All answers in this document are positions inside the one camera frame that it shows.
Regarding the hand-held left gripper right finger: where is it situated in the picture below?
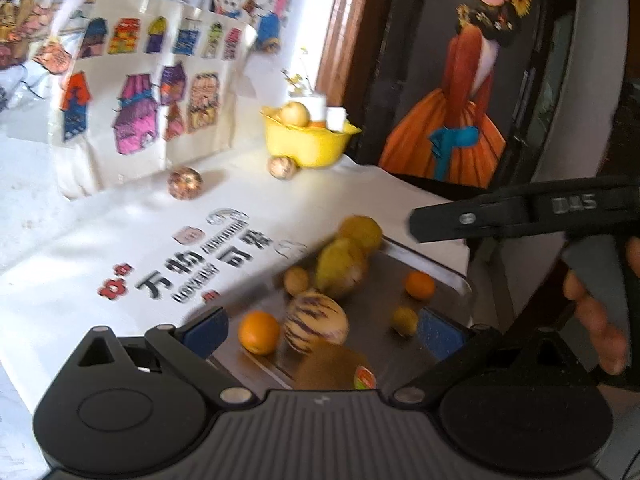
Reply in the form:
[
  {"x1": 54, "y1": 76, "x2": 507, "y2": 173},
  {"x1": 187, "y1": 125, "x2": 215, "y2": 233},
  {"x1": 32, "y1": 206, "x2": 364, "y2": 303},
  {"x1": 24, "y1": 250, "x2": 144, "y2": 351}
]
[{"x1": 392, "y1": 308, "x2": 598, "y2": 406}]

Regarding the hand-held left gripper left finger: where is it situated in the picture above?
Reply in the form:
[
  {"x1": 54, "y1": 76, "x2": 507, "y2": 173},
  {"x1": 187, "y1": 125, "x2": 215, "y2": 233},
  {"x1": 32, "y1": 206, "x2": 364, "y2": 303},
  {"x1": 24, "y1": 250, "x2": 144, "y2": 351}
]
[{"x1": 75, "y1": 306, "x2": 251, "y2": 406}]

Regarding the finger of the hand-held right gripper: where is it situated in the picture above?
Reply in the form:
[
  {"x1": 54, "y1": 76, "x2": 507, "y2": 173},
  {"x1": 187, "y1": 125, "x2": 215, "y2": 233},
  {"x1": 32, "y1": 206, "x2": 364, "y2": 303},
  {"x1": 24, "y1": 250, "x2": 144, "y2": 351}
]
[{"x1": 409, "y1": 176, "x2": 640, "y2": 244}]

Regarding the tiny yellow-brown fruit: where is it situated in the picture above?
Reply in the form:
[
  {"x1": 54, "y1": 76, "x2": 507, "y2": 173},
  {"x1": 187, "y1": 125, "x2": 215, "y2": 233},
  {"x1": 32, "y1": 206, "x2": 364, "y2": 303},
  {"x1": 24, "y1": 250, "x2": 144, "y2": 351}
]
[{"x1": 391, "y1": 307, "x2": 419, "y2": 337}]

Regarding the small orange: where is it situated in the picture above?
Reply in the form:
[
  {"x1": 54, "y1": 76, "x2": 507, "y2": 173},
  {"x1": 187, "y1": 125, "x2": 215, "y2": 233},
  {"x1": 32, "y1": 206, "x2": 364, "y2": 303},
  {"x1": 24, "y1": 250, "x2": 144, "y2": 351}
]
[
  {"x1": 238, "y1": 311, "x2": 281, "y2": 356},
  {"x1": 403, "y1": 270, "x2": 437, "y2": 301}
]

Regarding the metal tray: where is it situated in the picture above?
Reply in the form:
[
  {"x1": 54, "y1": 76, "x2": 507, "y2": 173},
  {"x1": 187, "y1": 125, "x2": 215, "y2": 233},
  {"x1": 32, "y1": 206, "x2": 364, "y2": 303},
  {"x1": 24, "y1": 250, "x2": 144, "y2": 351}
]
[{"x1": 206, "y1": 236, "x2": 474, "y2": 392}]

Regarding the small brown speckled fruit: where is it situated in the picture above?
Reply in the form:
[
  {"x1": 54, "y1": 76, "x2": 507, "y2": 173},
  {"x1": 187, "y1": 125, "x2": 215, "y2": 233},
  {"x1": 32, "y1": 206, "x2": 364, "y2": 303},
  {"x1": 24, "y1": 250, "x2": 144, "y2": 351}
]
[{"x1": 283, "y1": 266, "x2": 311, "y2": 296}]

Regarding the striped pepino melon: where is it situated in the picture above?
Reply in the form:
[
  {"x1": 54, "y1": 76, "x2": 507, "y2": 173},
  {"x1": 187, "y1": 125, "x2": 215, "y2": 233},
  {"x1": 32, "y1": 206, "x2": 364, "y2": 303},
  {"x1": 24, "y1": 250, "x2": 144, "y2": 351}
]
[{"x1": 283, "y1": 292, "x2": 350, "y2": 356}]

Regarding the brown kiwi with sticker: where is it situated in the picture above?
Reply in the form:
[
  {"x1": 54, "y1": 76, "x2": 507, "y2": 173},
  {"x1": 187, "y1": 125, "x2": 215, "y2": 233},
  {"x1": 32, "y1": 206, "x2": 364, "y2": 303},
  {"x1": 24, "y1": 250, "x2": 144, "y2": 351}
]
[{"x1": 294, "y1": 344, "x2": 379, "y2": 392}]

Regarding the green-brown pear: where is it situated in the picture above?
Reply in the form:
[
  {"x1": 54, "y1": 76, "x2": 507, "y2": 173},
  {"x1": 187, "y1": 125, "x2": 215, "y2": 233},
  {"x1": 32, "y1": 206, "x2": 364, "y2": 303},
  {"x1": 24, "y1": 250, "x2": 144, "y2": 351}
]
[{"x1": 314, "y1": 238, "x2": 370, "y2": 301}]

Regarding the yellow round fruit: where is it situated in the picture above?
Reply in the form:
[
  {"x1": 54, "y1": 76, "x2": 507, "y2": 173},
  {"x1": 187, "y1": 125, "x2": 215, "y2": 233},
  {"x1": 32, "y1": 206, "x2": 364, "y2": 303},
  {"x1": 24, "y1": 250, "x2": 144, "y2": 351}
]
[{"x1": 339, "y1": 214, "x2": 384, "y2": 257}]

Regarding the person's right hand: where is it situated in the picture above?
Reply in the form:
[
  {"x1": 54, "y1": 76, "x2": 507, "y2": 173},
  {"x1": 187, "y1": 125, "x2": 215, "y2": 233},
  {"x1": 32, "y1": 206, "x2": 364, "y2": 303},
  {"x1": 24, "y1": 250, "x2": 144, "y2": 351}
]
[{"x1": 562, "y1": 269, "x2": 631, "y2": 376}]

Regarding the orange dress figure poster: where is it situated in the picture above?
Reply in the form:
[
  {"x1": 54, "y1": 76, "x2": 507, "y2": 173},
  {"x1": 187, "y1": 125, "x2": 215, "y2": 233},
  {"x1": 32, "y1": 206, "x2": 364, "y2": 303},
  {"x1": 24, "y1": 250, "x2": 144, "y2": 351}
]
[{"x1": 377, "y1": 0, "x2": 551, "y2": 191}]

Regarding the white printed cloth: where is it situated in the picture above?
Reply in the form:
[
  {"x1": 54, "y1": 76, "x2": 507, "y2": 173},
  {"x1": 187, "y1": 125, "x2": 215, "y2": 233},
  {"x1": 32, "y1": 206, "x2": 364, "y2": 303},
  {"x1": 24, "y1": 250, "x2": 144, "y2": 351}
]
[{"x1": 0, "y1": 152, "x2": 472, "y2": 411}]

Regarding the patterned purple passion fruit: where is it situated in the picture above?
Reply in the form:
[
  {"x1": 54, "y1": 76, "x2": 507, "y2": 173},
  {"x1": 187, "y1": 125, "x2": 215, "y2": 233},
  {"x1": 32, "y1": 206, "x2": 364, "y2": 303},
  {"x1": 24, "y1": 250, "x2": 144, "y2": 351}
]
[{"x1": 167, "y1": 166, "x2": 203, "y2": 201}]

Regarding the patterned brown round fruit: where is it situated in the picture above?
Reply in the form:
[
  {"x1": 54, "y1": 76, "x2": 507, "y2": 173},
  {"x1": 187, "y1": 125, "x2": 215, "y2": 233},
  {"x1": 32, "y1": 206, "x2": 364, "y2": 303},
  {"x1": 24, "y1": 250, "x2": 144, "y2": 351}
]
[{"x1": 267, "y1": 155, "x2": 296, "y2": 180}]

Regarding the yellow plastic bowl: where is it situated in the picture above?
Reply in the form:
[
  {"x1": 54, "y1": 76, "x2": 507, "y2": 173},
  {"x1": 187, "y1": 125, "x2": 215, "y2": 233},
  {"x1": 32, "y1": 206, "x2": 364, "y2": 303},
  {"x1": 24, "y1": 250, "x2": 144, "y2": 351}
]
[{"x1": 259, "y1": 104, "x2": 362, "y2": 169}]

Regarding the white vase with yellow flowers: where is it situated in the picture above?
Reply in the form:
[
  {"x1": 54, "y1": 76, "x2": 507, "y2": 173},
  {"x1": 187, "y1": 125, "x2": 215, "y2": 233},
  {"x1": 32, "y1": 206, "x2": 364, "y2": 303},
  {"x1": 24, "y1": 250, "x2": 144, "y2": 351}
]
[{"x1": 281, "y1": 46, "x2": 329, "y2": 124}]

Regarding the yellow pear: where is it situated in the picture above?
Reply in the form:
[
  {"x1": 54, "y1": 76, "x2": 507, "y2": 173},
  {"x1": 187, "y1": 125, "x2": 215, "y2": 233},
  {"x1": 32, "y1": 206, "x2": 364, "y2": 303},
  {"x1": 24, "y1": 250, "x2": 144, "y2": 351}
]
[{"x1": 278, "y1": 101, "x2": 310, "y2": 126}]

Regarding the house-print tote bag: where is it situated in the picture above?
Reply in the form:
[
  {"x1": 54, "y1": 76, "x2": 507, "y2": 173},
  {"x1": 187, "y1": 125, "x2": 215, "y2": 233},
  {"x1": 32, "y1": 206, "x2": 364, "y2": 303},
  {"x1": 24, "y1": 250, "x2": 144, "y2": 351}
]
[{"x1": 49, "y1": 0, "x2": 259, "y2": 202}]

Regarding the wooden door frame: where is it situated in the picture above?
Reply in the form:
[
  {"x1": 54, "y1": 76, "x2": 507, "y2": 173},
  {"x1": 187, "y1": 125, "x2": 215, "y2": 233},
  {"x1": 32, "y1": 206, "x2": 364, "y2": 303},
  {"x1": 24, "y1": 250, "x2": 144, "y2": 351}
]
[{"x1": 315, "y1": 0, "x2": 402, "y2": 107}]

